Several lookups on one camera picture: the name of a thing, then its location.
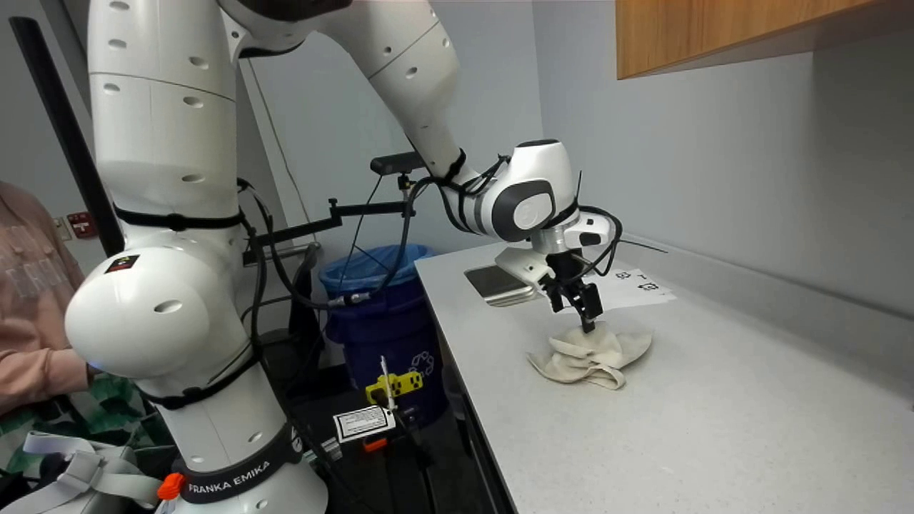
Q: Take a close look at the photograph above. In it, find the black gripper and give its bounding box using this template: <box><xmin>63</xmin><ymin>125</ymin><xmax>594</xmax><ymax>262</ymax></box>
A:
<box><xmin>536</xmin><ymin>249</ymin><xmax>606</xmax><ymax>337</ymax></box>

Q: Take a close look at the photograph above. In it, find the cream mesh cloth towel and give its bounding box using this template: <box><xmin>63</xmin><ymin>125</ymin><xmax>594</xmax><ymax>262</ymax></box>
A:
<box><xmin>524</xmin><ymin>323</ymin><xmax>656</xmax><ymax>394</ymax></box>

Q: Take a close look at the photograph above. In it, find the blue trash bin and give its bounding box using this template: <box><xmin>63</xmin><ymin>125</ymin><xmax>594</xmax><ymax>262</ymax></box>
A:
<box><xmin>317</xmin><ymin>243</ymin><xmax>450</xmax><ymax>432</ymax></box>

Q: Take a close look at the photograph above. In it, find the yellow clamp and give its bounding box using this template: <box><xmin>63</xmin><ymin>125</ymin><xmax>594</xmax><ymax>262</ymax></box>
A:
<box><xmin>363</xmin><ymin>354</ymin><xmax>424</xmax><ymax>414</ymax></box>

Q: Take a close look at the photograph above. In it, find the white labelled box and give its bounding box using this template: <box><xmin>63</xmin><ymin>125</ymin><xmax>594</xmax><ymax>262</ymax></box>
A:
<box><xmin>329</xmin><ymin>404</ymin><xmax>399</xmax><ymax>457</ymax></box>

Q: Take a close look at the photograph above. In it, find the orange round knob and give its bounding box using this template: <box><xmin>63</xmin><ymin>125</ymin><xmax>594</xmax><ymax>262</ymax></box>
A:
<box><xmin>153</xmin><ymin>469</ymin><xmax>185</xmax><ymax>506</ymax></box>

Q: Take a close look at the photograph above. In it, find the green patterned cloth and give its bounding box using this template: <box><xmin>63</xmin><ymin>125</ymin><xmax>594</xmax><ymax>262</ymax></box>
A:
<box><xmin>0</xmin><ymin>373</ymin><xmax>179</xmax><ymax>479</ymax></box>

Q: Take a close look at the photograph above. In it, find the black slanted pole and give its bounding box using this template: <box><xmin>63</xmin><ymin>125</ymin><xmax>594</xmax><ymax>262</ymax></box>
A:
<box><xmin>7</xmin><ymin>13</ymin><xmax>126</xmax><ymax>257</ymax></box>

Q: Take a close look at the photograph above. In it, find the person in pink shirt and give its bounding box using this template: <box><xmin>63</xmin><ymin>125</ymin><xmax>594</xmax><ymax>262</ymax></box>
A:
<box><xmin>0</xmin><ymin>180</ymin><xmax>93</xmax><ymax>416</ymax></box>

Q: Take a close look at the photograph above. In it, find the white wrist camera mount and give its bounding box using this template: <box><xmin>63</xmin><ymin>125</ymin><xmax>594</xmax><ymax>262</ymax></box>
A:
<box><xmin>493</xmin><ymin>243</ymin><xmax>560</xmax><ymax>286</ymax></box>

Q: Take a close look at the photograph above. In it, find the black camera on mount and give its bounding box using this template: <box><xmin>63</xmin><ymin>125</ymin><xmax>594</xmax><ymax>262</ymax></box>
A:
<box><xmin>367</xmin><ymin>147</ymin><xmax>427</xmax><ymax>180</ymax></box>

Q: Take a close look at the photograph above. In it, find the wooden wall cabinet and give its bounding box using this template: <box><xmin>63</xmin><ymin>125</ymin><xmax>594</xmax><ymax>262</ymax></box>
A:
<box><xmin>613</xmin><ymin>0</ymin><xmax>914</xmax><ymax>82</ymax></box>

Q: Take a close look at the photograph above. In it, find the red wall plate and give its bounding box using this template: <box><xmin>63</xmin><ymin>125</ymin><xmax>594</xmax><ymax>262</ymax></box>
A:
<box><xmin>66</xmin><ymin>207</ymin><xmax>100</xmax><ymax>243</ymax></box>

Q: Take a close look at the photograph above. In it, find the grey strapped bag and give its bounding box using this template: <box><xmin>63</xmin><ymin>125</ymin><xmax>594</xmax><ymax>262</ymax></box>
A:
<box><xmin>0</xmin><ymin>429</ymin><xmax>166</xmax><ymax>514</ymax></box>

